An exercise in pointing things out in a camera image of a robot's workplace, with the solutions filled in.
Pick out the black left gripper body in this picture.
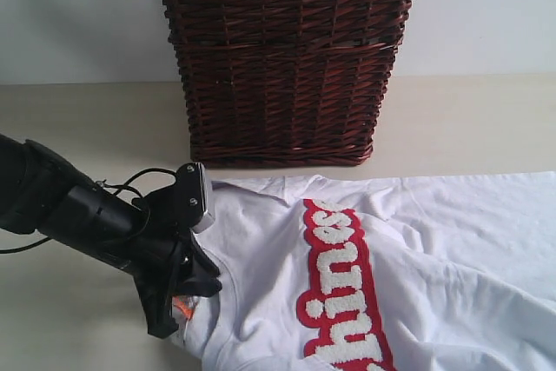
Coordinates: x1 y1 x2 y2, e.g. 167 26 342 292
132 186 186 339

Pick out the white t-shirt red lettering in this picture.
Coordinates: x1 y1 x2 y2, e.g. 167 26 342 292
171 172 555 370

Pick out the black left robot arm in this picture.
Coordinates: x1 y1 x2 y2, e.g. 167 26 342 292
1 136 222 339

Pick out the dark brown wicker basket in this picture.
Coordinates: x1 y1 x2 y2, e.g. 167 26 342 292
162 0 412 168

